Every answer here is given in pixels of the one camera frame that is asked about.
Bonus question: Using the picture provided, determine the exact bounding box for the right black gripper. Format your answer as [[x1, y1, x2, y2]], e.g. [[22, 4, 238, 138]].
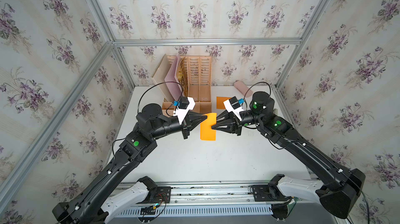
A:
[[210, 111, 265, 138]]

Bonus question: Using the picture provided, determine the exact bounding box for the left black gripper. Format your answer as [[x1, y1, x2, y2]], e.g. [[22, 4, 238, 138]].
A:
[[147, 112, 207, 141]]

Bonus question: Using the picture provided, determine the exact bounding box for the orange square paper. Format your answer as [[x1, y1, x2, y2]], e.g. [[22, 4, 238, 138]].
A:
[[200, 113, 217, 141], [216, 97, 230, 110]]

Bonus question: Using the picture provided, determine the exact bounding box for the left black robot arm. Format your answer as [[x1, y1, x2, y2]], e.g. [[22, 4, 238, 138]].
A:
[[52, 94, 207, 224]]

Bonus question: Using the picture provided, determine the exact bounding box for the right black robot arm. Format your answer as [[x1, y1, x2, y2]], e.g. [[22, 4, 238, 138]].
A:
[[211, 91, 366, 219]]

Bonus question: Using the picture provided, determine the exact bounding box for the pink board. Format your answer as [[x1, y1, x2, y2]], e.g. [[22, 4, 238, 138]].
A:
[[165, 54, 183, 101]]

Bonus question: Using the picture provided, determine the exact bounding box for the yellow patterned book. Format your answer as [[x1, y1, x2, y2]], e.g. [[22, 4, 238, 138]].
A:
[[177, 57, 188, 96]]

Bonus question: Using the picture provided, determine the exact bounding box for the peach desk organizer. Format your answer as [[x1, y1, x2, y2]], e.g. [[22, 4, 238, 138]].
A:
[[182, 56, 212, 114]]

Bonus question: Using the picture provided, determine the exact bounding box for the beige board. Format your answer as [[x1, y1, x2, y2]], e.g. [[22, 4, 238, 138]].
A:
[[152, 55, 174, 101]]

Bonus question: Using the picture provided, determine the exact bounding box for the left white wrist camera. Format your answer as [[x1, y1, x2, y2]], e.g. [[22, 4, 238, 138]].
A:
[[173, 97, 195, 125]]

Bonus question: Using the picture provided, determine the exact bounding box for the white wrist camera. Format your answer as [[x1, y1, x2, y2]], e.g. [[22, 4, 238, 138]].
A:
[[224, 97, 244, 121], [173, 97, 195, 125]]

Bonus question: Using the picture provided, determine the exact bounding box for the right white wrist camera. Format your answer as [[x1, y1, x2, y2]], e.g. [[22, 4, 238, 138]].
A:
[[224, 97, 244, 121]]

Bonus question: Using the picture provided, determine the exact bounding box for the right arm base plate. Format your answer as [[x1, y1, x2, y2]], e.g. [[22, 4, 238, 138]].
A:
[[250, 184, 292, 203]]

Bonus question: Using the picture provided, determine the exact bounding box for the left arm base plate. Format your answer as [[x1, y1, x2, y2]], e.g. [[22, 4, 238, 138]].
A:
[[133, 186, 172, 204]]

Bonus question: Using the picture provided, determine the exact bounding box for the white perforated cable tray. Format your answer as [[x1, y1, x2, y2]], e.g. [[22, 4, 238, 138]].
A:
[[116, 204, 273, 218]]

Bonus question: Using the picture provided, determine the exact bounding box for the aluminium mounting rail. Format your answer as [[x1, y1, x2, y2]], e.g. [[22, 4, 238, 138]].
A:
[[81, 180, 338, 207]]

